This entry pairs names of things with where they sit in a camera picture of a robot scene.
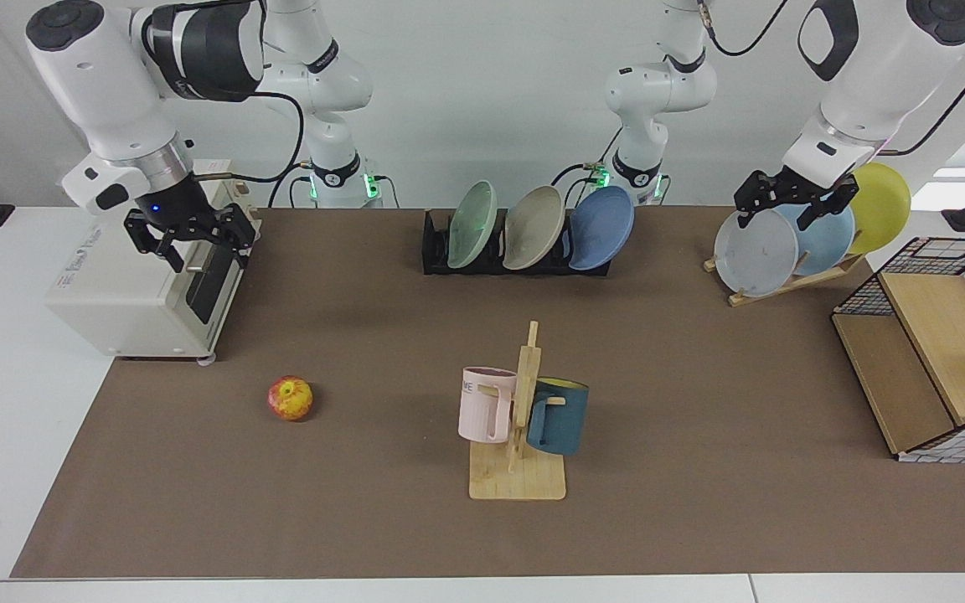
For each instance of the beige plate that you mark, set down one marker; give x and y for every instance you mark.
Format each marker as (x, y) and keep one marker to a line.
(533, 228)

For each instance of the pale green plate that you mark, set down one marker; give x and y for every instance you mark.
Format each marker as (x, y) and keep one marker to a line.
(472, 224)

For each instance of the red yellow apple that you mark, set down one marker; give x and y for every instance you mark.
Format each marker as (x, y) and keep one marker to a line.
(291, 399)

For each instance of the wooden plate stand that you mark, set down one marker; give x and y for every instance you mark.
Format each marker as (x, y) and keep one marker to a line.
(784, 287)

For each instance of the black dish rack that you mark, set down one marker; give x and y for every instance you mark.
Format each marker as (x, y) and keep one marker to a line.
(434, 251)

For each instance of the pale toaster oven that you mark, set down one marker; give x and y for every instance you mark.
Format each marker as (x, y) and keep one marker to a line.
(122, 301)

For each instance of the wooden cup stand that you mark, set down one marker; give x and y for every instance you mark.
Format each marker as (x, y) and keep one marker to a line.
(518, 477)

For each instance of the grey plate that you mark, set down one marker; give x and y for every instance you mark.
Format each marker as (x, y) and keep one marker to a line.
(755, 253)

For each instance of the yellow plate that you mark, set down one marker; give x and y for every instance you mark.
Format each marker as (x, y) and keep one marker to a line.
(880, 205)

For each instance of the light blue plate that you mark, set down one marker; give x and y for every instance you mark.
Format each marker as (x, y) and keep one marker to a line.
(826, 244)

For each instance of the brown table cloth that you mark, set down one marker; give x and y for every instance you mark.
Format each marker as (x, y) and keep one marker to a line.
(365, 502)

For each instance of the dark teal cup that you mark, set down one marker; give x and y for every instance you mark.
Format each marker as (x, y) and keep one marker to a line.
(562, 423)

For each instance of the pink cup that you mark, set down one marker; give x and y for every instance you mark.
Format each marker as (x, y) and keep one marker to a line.
(482, 410)

